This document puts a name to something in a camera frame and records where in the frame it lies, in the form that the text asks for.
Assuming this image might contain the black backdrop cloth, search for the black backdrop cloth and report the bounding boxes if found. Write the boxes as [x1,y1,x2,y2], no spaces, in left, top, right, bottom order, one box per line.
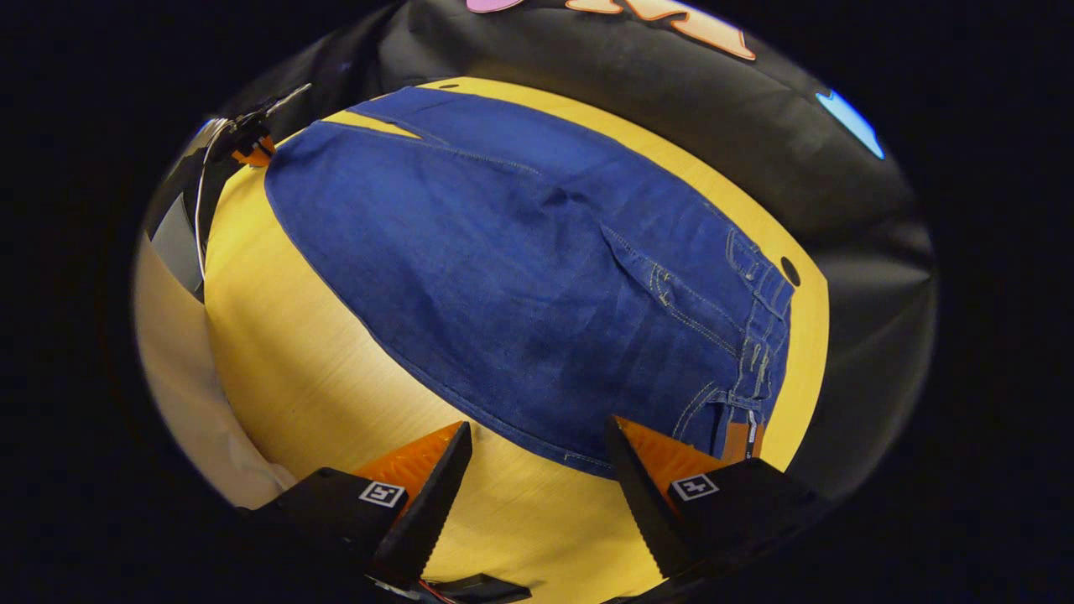
[201,0,938,504]

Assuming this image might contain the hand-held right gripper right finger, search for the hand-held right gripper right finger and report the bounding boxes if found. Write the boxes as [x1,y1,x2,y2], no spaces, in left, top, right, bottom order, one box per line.
[604,415,833,581]

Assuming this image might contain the blue denim jeans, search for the blue denim jeans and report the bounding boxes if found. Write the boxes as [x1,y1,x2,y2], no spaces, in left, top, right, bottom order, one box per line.
[264,86,795,481]

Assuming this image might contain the thin pale gripper cable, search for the thin pale gripper cable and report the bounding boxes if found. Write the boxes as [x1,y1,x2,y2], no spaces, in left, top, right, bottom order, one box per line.
[193,120,233,288]

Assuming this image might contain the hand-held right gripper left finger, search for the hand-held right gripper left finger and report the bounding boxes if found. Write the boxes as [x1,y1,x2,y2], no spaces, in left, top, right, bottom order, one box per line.
[237,420,474,593]

